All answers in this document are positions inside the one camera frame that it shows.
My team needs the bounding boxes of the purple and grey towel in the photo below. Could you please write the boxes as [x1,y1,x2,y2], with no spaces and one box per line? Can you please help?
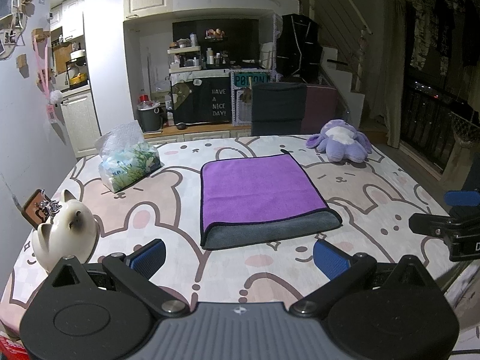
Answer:
[200,150,343,250]

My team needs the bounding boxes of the bunny pattern tablecloth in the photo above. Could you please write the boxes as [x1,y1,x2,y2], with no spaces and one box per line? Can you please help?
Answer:
[0,134,470,337]

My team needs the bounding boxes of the white ceramic cat figurine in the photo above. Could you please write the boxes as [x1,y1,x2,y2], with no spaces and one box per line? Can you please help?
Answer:
[32,189,98,273]

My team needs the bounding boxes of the floral tissue pack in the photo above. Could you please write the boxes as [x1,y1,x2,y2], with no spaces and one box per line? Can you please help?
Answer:
[94,120,163,193]

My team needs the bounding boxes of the purple plush toy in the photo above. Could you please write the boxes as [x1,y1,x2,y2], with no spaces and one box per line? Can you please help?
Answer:
[306,119,373,164]

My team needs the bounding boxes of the grey trash bin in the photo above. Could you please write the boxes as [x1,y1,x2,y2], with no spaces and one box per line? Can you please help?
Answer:
[137,94,164,133]

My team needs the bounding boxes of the dark folding floor chair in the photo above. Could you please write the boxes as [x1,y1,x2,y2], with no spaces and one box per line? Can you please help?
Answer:
[251,82,307,136]

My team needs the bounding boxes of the red package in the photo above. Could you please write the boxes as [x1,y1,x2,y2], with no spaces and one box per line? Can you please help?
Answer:
[0,336,29,360]

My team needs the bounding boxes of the black have a nice day curtain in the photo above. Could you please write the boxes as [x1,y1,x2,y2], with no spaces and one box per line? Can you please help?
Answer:
[172,76,232,125]

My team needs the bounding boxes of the green poison sign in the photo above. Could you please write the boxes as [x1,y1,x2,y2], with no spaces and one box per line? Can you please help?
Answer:
[231,70,271,88]

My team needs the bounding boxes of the white shelf rack with bottles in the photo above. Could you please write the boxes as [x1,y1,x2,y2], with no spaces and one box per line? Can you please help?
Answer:
[167,33,202,74]

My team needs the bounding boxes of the brown square tag keychain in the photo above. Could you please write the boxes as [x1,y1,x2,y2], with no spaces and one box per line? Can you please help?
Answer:
[21,189,51,229]

